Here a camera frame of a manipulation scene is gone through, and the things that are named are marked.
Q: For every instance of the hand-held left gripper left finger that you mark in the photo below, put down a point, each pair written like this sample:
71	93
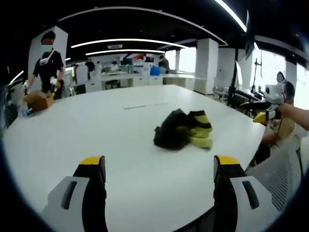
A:
72	191

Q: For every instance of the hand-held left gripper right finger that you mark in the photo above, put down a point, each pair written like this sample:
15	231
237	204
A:
243	193

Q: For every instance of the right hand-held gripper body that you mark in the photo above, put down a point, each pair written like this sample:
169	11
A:
274	96

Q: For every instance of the black and yellow garment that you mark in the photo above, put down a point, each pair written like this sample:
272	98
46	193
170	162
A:
183	130

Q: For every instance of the person's right hand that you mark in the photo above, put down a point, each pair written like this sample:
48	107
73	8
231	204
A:
283	110

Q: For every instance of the black stand with monitor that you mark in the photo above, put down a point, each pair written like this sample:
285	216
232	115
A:
237	72

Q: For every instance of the white mesh chair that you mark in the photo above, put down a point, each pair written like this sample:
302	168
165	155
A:
280	176

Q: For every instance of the long ceiling light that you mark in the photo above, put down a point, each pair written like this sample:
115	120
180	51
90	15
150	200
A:
128	42
231	13

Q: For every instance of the blue container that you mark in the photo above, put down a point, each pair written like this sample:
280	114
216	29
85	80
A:
155	71

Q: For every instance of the white counter cabinets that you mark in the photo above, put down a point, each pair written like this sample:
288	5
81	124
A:
135	81

